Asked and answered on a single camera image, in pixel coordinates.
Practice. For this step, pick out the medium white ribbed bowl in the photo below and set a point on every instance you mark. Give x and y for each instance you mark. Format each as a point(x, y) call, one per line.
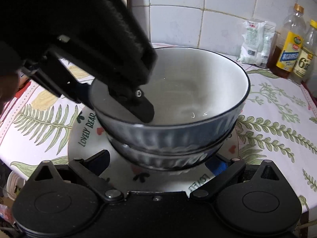
point(165, 161)

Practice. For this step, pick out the cooking wine bottle yellow label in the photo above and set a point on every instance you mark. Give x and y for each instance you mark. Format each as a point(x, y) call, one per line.
point(288, 44)

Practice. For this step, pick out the left hand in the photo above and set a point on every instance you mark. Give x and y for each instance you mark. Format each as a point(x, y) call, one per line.
point(9, 84)

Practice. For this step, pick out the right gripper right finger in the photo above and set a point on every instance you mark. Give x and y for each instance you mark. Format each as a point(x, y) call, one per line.
point(225, 182)

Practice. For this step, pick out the large white ribbed bowl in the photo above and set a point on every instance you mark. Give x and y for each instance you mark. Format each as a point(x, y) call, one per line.
point(197, 97)

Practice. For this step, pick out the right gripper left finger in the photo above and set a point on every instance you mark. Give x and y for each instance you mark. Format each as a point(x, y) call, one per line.
point(89, 171)

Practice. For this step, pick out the white salt bag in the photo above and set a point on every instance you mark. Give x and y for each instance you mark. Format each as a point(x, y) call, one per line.
point(253, 34)

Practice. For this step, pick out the vinegar bottle pale label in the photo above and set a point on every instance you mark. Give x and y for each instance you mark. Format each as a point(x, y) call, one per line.
point(306, 55)

